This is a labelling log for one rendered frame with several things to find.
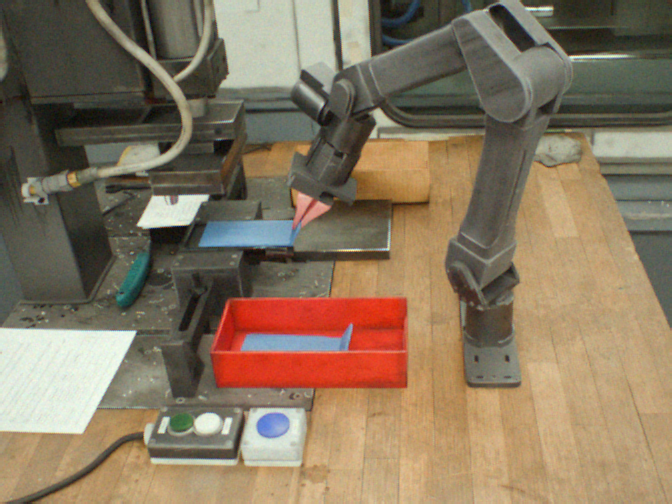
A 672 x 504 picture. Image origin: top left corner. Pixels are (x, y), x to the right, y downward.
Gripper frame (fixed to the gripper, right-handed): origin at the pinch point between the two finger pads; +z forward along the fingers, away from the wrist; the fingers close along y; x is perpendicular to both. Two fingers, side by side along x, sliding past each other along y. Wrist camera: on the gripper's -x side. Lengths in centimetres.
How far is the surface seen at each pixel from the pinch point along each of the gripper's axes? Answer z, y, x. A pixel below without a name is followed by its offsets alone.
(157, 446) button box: 14.6, 7.4, 37.1
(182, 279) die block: 12.1, 12.0, 7.7
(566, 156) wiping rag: -17, -45, -38
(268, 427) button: 7.0, -3.2, 35.1
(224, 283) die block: 9.6, 6.4, 7.9
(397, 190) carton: -1.7, -16.4, -23.8
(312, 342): 7.2, -7.4, 15.9
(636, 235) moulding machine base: -4, -77, -55
